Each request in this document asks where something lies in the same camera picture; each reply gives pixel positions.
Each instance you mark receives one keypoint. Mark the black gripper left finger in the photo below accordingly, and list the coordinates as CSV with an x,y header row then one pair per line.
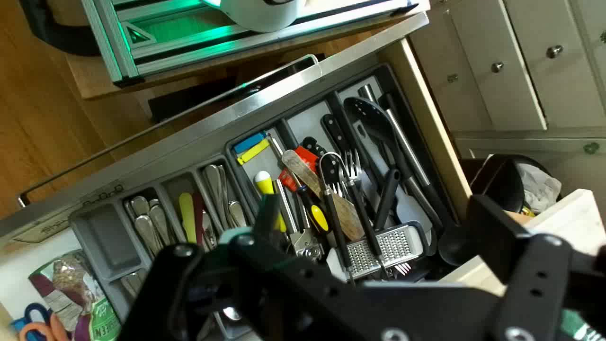
x,y
266,285

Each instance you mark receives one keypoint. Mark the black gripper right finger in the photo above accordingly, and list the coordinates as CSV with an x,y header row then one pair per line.
x,y
550,285

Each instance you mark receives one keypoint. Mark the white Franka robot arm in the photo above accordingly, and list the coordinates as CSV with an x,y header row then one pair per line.
x,y
266,16

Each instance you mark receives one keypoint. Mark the wooden flat spatula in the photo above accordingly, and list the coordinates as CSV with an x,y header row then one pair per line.
x,y
347,219

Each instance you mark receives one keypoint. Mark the wooden drawer with steel front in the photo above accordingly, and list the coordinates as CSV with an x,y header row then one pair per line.
x,y
190,143

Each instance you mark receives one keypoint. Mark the lime green plastic spoon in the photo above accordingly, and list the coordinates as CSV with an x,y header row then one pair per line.
x,y
188,219

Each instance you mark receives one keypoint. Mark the black plastic ladle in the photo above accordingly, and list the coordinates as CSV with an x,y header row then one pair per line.
x,y
451,248

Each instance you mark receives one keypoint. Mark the metal tablespoon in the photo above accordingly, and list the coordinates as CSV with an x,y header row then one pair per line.
x,y
148,231
214,191

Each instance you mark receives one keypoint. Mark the black trash bin with bag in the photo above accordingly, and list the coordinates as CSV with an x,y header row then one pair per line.
x,y
504,183

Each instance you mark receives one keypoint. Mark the metal flat grater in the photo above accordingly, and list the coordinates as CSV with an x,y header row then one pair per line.
x,y
391,249

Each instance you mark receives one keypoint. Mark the yellow bag clip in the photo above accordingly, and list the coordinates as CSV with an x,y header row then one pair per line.
x,y
254,153

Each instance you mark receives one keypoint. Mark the blue bag clip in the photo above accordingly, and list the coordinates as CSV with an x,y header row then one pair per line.
x,y
249,143

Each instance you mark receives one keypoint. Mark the round metal cabinet knob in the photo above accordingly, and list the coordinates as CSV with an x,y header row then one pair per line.
x,y
591,147
497,66
553,51

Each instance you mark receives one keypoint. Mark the black plastic utensil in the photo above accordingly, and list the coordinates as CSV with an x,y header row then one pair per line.
x,y
387,202

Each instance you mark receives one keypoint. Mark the grey plastic cutlery organizer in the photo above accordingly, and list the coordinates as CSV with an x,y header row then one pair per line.
x,y
114,238

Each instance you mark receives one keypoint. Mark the green labelled food packet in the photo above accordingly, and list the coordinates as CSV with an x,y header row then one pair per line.
x,y
101,320

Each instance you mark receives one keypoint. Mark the white kitchen cabinet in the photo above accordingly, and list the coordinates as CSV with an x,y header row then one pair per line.
x,y
523,96

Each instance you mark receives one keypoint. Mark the black slotted turner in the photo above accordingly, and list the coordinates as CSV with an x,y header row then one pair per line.
x,y
372,117

